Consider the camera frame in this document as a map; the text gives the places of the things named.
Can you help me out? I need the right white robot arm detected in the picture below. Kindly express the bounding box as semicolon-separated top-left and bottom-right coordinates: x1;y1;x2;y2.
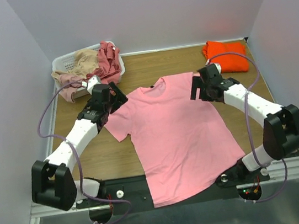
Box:
190;63;299;182

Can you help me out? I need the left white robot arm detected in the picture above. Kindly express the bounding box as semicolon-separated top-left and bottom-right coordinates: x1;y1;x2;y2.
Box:
31;82;127;211

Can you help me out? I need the dusty pink t shirt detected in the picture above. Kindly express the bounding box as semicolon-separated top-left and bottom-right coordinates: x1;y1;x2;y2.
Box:
59;74;86;103

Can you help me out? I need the folded orange t shirt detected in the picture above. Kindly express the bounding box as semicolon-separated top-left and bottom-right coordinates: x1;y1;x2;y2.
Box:
202;41;249;73

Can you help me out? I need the dark red t shirt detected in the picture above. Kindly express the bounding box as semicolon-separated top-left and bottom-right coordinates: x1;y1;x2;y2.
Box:
86;41;122;84

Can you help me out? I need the beige t shirt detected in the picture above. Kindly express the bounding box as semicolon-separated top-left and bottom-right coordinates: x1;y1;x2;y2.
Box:
51;49;98;81

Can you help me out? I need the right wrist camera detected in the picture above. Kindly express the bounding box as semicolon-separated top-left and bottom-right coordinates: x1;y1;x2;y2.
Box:
205;59;222;74

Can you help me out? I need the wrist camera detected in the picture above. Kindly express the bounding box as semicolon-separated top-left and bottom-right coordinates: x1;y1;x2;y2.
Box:
205;59;222;74
81;75;102;95

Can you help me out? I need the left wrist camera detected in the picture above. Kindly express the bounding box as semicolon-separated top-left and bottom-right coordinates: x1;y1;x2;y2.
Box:
81;75;102;95

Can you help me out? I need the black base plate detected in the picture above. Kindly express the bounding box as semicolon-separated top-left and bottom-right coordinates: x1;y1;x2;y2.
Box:
76;161;270;223

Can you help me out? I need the aluminium frame rail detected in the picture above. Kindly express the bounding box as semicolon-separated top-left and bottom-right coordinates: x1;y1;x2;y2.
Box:
0;82;85;224

